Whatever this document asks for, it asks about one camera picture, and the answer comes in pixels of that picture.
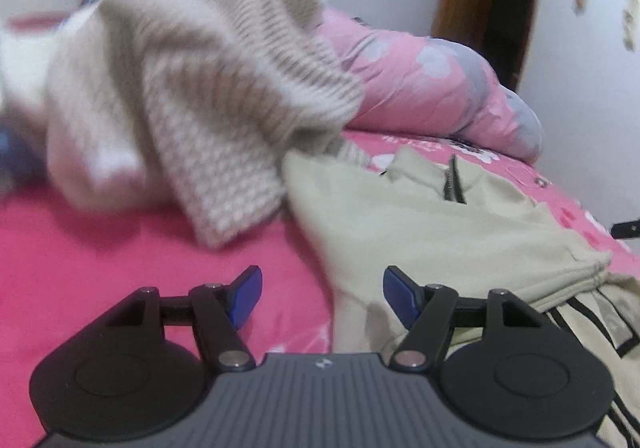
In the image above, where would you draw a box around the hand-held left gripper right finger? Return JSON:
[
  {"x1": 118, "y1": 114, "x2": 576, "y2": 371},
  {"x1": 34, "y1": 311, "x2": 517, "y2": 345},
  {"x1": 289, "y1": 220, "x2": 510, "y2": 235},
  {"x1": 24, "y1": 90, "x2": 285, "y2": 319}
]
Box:
[{"x1": 382, "y1": 267, "x2": 553, "y2": 371}]

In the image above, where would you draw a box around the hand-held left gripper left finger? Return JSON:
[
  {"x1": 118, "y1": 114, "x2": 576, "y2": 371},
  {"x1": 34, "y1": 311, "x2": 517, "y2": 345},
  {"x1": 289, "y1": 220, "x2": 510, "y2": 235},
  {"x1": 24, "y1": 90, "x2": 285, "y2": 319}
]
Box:
[{"x1": 105, "y1": 265, "x2": 263, "y2": 371}]

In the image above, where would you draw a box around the cream zip jacket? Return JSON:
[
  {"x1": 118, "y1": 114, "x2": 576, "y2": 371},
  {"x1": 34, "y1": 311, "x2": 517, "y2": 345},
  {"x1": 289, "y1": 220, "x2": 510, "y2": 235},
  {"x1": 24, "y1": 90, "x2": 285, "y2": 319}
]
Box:
[{"x1": 282, "y1": 145, "x2": 640, "y2": 448}]

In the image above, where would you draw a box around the beige white houndstooth sweater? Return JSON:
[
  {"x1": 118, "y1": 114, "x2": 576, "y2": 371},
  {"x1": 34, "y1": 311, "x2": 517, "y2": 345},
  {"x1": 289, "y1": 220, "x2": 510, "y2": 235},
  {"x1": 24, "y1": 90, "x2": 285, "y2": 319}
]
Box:
[{"x1": 45, "y1": 0, "x2": 364, "y2": 250}]

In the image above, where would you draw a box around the pile of clothes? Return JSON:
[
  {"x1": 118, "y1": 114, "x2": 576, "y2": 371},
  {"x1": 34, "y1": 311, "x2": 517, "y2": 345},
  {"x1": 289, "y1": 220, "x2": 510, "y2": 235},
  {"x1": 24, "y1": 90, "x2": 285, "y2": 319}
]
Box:
[{"x1": 0, "y1": 28, "x2": 67, "y2": 190}]

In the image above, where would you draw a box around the pink floral bed sheet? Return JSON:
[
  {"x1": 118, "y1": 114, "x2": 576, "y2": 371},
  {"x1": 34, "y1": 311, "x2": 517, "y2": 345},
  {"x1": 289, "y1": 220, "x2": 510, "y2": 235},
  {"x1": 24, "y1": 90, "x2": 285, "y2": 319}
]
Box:
[{"x1": 0, "y1": 128, "x2": 640, "y2": 448}]

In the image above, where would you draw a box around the pink grey floral quilt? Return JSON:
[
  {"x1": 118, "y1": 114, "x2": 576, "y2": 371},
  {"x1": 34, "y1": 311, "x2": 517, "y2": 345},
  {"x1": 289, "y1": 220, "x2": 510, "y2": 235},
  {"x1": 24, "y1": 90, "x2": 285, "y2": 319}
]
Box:
[{"x1": 310, "y1": 8, "x2": 544, "y2": 165}]

